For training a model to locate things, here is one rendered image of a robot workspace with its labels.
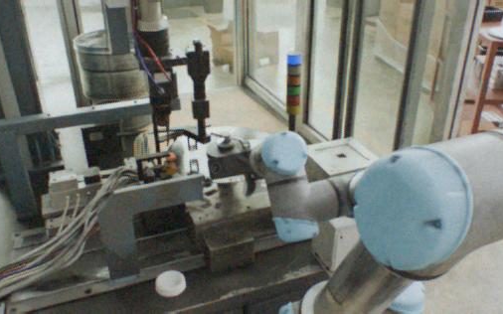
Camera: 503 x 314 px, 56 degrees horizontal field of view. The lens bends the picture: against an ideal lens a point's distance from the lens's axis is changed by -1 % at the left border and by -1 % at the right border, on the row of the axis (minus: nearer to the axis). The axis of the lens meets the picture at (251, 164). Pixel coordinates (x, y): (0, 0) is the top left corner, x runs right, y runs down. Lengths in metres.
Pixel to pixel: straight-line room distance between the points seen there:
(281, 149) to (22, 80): 1.07
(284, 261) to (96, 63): 1.02
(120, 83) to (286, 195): 1.14
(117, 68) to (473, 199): 1.52
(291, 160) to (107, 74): 1.15
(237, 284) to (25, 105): 0.93
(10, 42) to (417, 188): 1.40
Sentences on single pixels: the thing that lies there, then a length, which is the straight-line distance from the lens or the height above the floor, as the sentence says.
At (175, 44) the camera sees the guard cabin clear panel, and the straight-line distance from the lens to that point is 2.32.
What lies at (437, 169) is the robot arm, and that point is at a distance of 0.47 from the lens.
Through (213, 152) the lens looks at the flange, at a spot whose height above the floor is 0.96.
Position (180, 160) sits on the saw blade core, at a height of 0.95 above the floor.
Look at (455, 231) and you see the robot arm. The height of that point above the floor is 1.30.
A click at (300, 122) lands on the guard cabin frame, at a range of 1.89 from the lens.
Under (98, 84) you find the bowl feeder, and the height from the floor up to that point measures 0.97.
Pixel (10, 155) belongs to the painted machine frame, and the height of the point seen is 0.96.
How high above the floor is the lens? 1.57
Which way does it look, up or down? 29 degrees down
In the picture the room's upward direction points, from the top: straight up
